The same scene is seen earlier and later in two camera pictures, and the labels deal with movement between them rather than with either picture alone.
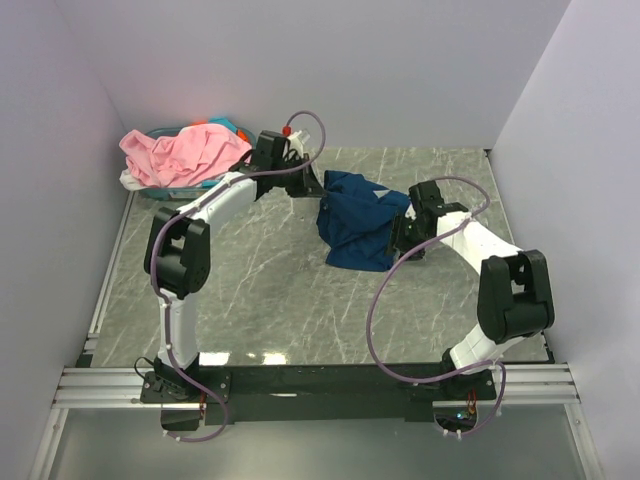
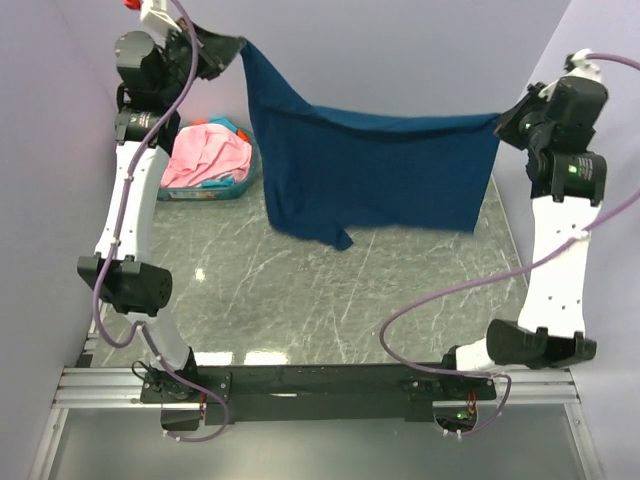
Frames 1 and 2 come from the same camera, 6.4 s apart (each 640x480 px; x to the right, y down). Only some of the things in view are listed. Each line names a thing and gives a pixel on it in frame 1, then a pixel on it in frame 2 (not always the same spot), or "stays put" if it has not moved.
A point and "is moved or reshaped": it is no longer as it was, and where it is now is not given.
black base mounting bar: (318, 394) stays put
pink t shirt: (194, 154) stays put
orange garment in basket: (239, 131) stays put
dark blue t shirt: (354, 225) is moved or reshaped
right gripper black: (397, 241) -> (506, 127)
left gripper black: (308, 186) -> (216, 51)
